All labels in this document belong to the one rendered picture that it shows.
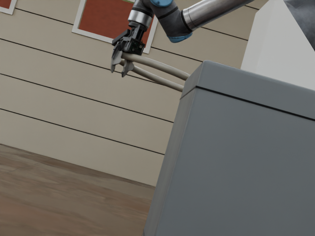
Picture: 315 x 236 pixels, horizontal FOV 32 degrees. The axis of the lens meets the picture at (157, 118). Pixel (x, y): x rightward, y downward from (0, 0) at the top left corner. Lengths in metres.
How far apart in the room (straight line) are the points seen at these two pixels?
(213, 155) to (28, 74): 7.47
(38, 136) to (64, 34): 1.55
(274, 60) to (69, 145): 7.23
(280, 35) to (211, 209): 0.41
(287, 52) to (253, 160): 0.27
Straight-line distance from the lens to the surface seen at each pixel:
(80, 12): 8.52
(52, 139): 8.40
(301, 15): 1.30
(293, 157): 1.15
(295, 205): 1.16
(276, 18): 1.26
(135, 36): 2.19
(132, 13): 2.23
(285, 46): 1.26
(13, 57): 8.58
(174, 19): 2.12
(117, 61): 2.20
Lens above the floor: 0.66
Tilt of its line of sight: 2 degrees up
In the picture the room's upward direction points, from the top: 16 degrees clockwise
